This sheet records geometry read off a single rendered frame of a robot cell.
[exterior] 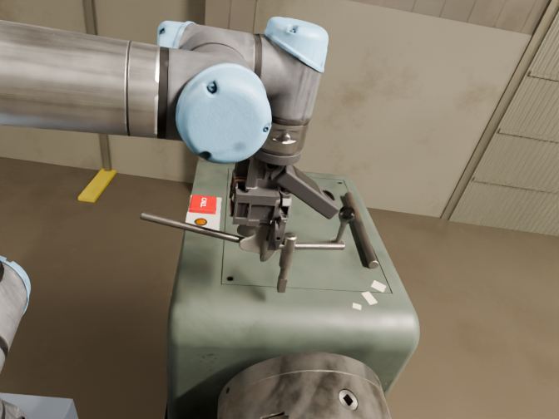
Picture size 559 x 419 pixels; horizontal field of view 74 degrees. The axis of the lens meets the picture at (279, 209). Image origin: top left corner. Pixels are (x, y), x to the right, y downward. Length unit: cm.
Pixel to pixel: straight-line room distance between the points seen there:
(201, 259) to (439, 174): 297
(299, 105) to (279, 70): 5
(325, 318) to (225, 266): 22
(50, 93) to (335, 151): 295
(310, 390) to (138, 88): 50
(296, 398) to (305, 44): 50
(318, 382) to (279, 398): 7
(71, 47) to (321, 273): 61
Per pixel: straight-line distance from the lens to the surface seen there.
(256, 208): 53
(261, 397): 66
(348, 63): 296
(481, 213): 390
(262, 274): 75
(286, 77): 45
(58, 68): 31
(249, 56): 44
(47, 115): 32
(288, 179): 52
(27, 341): 234
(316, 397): 64
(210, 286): 72
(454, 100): 328
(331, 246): 64
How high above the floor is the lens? 178
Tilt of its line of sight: 34 degrees down
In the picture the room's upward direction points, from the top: 11 degrees clockwise
